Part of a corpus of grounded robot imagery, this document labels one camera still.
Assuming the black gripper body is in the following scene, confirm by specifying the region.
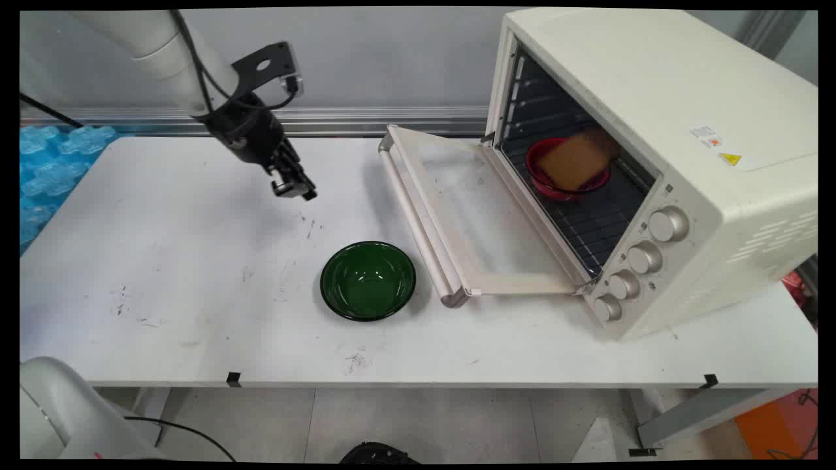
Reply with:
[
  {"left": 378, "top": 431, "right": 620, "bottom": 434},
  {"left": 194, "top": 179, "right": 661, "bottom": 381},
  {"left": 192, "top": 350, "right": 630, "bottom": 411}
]
[{"left": 206, "top": 93, "right": 291, "bottom": 167}]

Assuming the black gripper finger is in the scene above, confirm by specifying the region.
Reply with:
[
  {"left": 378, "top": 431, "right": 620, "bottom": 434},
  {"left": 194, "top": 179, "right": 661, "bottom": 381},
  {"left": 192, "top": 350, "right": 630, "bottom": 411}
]
[
  {"left": 265, "top": 157, "right": 308, "bottom": 200},
  {"left": 281, "top": 140, "right": 319, "bottom": 201}
]

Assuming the cream glass oven door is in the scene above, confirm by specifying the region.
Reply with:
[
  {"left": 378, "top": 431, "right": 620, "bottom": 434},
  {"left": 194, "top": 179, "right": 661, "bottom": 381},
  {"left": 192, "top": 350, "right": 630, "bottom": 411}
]
[{"left": 378, "top": 124, "right": 594, "bottom": 309}]

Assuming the white robot base link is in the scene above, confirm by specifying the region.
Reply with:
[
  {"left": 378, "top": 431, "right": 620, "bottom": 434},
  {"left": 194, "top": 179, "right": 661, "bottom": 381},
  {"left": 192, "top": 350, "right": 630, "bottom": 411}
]
[{"left": 20, "top": 356, "right": 165, "bottom": 460}]

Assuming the dark green bowl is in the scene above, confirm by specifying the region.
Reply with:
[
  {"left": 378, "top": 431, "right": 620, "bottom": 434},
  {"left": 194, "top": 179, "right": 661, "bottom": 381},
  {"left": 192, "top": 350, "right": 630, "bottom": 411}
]
[{"left": 319, "top": 241, "right": 417, "bottom": 322}]

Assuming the blue bubble wrap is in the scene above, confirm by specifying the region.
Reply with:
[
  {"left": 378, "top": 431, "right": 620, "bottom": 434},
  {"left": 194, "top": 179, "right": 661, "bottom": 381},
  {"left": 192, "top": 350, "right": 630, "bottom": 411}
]
[{"left": 20, "top": 125, "right": 120, "bottom": 255}]

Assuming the red bowl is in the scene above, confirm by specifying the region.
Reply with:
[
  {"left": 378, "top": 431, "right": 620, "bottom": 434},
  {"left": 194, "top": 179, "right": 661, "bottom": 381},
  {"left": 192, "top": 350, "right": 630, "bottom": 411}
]
[{"left": 526, "top": 137, "right": 613, "bottom": 201}]

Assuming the grey upright table leg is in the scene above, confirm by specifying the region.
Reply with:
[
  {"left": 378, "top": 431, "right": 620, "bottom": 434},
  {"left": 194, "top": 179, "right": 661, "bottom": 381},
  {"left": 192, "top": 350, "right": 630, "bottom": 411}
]
[{"left": 133, "top": 388, "right": 172, "bottom": 446}]

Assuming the brown bread slice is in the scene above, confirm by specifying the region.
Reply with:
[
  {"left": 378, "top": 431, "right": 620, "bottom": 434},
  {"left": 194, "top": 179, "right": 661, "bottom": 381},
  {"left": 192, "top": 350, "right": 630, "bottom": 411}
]
[{"left": 537, "top": 129, "right": 620, "bottom": 192}]

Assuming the black round floor object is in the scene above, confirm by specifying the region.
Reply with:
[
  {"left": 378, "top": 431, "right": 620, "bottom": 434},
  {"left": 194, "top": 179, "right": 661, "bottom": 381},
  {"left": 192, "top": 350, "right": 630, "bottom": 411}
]
[{"left": 340, "top": 442, "right": 420, "bottom": 464}]

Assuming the largest silver oven knob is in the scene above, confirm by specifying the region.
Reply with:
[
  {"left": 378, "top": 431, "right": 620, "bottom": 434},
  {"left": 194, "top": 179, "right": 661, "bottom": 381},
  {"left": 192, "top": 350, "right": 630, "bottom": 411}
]
[{"left": 648, "top": 206, "right": 690, "bottom": 243}]

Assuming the white label sticker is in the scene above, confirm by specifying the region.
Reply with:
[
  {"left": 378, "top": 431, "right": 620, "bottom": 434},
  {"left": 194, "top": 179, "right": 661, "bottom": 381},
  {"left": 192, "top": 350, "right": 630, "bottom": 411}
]
[{"left": 690, "top": 124, "right": 723, "bottom": 150}]

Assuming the cream toaster oven body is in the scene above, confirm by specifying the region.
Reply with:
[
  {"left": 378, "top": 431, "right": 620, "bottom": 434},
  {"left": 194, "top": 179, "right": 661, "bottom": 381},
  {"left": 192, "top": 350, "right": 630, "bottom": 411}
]
[{"left": 485, "top": 8, "right": 818, "bottom": 341}]

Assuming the grey slanted table leg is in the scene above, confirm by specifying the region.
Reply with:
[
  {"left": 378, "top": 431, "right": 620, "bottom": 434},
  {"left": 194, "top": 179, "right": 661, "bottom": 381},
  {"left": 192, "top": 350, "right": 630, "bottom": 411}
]
[{"left": 629, "top": 388, "right": 794, "bottom": 452}]

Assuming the red object behind table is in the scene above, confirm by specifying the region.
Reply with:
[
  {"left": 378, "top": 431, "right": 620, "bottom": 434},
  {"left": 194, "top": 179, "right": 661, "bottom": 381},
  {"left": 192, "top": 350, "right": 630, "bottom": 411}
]
[{"left": 781, "top": 271, "right": 814, "bottom": 315}]

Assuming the orange floor object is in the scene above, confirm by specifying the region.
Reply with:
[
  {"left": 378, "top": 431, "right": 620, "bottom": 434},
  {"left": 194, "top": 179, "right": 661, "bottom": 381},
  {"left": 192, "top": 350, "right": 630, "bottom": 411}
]
[{"left": 735, "top": 390, "right": 818, "bottom": 460}]

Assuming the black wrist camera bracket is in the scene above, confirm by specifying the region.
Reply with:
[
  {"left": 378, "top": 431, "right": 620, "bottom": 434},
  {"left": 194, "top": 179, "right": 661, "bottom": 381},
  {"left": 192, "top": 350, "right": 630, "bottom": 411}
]
[{"left": 231, "top": 41, "right": 306, "bottom": 100}]

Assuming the aluminium wall rail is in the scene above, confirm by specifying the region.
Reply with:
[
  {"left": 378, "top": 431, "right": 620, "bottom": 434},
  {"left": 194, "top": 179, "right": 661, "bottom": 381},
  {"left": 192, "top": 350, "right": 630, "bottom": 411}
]
[{"left": 20, "top": 106, "right": 489, "bottom": 138}]

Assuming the black camera cable on arm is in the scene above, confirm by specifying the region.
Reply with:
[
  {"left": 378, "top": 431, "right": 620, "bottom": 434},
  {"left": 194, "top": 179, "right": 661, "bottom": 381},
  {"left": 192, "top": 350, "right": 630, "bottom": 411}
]
[{"left": 170, "top": 10, "right": 302, "bottom": 122}]

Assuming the thin black cable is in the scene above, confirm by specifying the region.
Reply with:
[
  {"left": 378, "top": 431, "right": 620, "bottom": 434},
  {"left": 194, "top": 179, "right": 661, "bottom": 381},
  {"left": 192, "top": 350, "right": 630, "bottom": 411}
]
[{"left": 20, "top": 93, "right": 84, "bottom": 129}]

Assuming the black floor cable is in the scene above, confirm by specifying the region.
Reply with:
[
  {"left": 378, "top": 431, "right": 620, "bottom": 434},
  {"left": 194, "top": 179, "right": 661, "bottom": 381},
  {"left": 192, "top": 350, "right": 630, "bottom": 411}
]
[{"left": 124, "top": 416, "right": 237, "bottom": 462}]

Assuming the wire oven rack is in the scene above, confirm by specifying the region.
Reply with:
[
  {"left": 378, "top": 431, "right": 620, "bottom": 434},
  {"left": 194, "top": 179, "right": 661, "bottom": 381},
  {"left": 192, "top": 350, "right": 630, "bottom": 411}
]
[{"left": 504, "top": 140, "right": 655, "bottom": 276}]

